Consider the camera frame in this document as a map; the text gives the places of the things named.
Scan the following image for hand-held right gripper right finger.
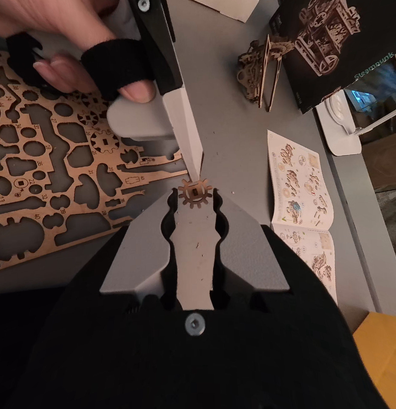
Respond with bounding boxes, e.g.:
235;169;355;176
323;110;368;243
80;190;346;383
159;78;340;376
212;188;291;310

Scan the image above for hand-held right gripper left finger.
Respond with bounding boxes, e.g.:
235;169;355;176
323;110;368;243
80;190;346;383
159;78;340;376
99;188;183;310

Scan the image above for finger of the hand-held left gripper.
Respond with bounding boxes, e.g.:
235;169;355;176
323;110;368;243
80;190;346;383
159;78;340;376
161;87;205;185

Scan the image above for small wooden gear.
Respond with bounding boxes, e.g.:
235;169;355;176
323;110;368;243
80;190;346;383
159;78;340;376
178;178;214;210

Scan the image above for laser-cut plywood parts sheet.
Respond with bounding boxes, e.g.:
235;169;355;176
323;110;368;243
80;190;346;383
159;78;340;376
0;49;189;272

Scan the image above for partly built wooden model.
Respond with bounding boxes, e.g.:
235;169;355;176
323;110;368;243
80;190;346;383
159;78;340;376
237;35;283;112

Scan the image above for black model kit box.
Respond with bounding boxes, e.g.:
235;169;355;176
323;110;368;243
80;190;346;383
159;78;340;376
269;0;396;114

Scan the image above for person's left hand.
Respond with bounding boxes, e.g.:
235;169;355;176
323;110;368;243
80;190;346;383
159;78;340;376
0;0;157;104

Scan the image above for illustrated instruction booklet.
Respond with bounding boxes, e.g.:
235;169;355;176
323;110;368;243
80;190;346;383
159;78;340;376
267;129;338;304

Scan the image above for white cardboard tray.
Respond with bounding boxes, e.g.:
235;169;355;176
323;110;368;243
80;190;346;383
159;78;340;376
192;0;258;23

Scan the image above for white document stand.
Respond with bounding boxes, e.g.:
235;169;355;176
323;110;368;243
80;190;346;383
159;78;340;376
315;88;396;156

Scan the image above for yellow box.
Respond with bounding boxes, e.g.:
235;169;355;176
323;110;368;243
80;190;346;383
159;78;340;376
353;313;396;409

